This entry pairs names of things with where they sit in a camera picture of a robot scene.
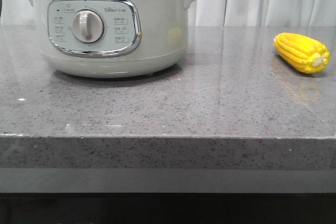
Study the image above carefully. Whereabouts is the yellow corn cob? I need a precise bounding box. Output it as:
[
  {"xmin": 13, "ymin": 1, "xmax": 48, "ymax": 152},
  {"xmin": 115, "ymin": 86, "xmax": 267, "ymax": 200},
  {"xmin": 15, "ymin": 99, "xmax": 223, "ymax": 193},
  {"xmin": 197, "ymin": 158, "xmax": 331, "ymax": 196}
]
[{"xmin": 273, "ymin": 33, "xmax": 330, "ymax": 74}]

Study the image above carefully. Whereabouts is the pale green electric cooking pot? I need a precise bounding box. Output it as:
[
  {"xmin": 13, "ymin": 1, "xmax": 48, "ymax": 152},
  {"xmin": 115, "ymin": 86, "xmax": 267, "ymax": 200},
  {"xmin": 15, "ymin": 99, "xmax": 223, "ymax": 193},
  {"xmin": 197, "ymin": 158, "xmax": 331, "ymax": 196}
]
[{"xmin": 28, "ymin": 0, "xmax": 196, "ymax": 78}]

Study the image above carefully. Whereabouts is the beige pot control knob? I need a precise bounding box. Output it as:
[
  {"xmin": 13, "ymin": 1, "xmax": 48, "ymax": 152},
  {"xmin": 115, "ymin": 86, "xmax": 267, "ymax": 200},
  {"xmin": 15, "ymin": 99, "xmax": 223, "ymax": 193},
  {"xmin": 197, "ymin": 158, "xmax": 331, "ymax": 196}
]
[{"xmin": 71, "ymin": 10, "xmax": 104, "ymax": 44}]

